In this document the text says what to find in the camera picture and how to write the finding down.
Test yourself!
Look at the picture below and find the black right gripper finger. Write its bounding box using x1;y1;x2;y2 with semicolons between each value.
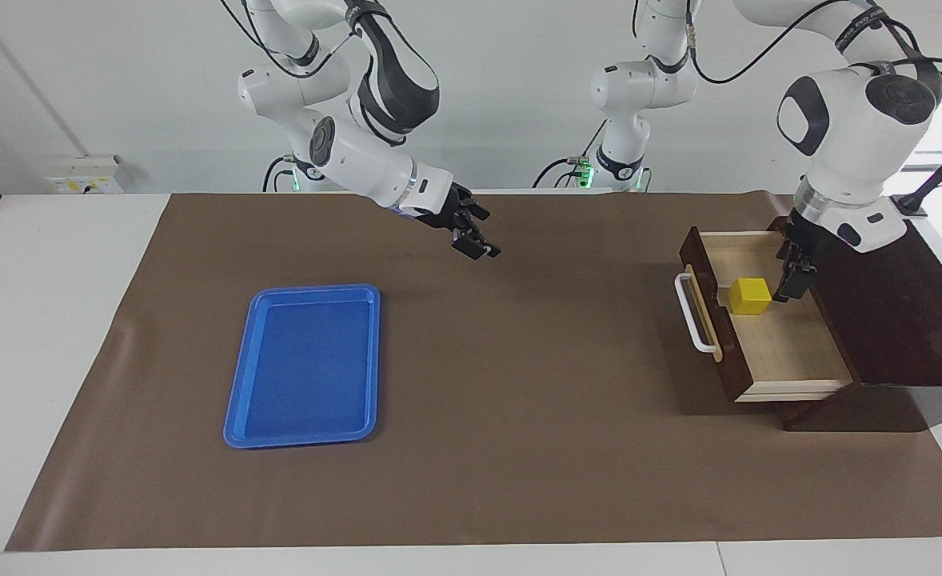
470;215;502;260
450;227;485;259

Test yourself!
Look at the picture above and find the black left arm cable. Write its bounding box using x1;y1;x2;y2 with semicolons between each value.
681;0;942;86

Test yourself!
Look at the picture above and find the blue plastic tray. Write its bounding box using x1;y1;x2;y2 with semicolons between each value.
223;283;381;450

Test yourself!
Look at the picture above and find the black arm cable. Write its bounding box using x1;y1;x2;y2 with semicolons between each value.
681;0;942;86
220;0;361;79

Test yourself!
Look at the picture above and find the yellow cube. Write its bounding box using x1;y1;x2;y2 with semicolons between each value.
728;277;773;316

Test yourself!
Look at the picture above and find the brown paper table mat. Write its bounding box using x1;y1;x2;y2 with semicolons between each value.
5;190;942;553

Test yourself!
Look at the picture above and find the white wall socket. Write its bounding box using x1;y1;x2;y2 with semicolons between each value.
46;155;125;194

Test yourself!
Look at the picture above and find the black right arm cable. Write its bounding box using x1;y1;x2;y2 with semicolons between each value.
220;0;361;79

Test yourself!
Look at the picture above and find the white drawer handle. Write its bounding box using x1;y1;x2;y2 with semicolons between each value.
673;272;720;354

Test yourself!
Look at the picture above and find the black stand with pole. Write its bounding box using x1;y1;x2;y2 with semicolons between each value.
891;128;942;217

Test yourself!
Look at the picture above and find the black base cable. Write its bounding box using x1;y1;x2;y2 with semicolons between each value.
532;120;609;190
262;154;297;193

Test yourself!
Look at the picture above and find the dark wooden cabinet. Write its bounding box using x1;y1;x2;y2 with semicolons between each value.
767;214;942;433

